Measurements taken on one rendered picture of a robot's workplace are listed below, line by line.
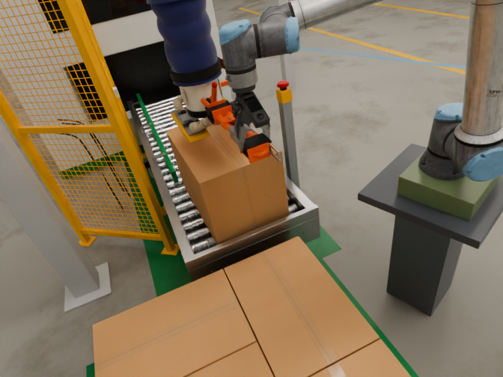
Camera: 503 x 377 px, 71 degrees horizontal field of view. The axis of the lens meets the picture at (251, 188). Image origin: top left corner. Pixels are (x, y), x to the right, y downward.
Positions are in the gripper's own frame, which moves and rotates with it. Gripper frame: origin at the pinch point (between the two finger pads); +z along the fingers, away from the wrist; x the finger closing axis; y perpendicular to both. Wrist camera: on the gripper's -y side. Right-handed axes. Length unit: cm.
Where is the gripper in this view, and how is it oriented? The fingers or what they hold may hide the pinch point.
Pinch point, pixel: (255, 144)
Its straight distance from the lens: 116.6
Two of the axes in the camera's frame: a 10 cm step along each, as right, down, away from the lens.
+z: 1.5, 7.9, 6.0
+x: -9.1, 3.5, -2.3
